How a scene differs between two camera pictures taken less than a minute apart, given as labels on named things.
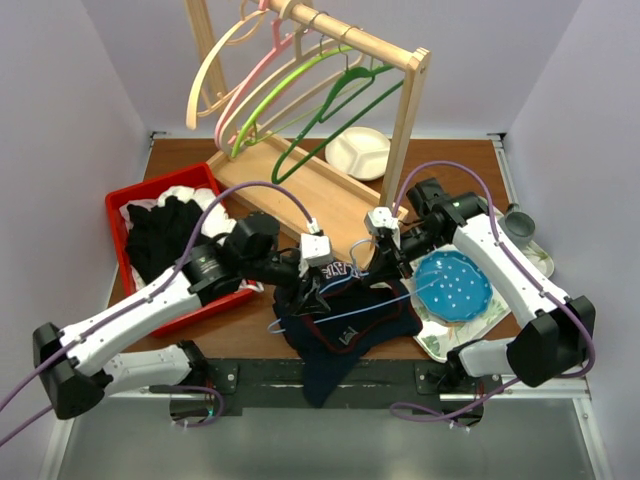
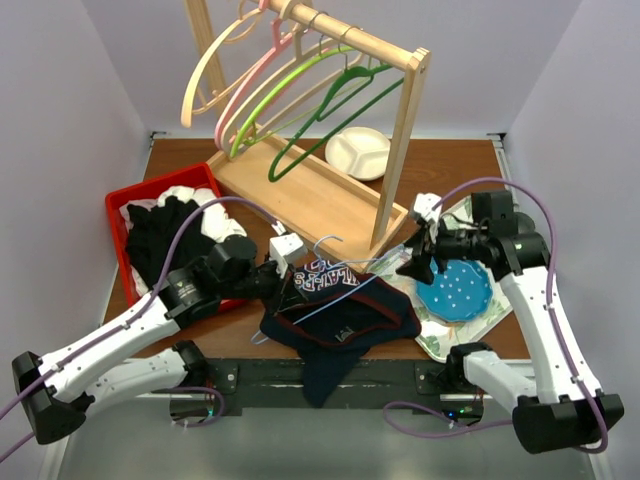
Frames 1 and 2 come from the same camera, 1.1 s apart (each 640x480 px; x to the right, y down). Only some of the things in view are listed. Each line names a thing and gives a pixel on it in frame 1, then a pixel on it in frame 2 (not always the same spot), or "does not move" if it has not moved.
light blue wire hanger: [277, 322] to [317, 262]
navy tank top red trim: [361, 314] does not move
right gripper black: [386, 263] to [419, 265]
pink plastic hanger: [277, 44] does not move
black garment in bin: [159, 236] does not move
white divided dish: [361, 152] does not move
